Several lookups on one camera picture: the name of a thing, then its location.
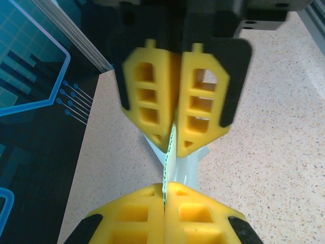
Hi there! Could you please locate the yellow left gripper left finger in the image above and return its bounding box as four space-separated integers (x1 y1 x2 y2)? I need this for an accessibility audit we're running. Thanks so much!
64 182 166 244

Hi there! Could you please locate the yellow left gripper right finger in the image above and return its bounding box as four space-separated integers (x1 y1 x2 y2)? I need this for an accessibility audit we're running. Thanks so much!
164 181 265 244

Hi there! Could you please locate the light teal paper box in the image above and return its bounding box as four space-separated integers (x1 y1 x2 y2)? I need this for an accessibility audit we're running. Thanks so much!
142 121 211 204

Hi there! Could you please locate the aluminium frame post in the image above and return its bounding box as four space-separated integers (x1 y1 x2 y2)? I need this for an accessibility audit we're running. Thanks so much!
49 0 114 75

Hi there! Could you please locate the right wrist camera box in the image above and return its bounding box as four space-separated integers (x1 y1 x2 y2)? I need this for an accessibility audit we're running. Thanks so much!
186 0 289 39

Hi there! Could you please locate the blue trimmed side rail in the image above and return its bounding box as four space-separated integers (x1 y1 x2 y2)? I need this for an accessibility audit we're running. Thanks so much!
298 0 325 55

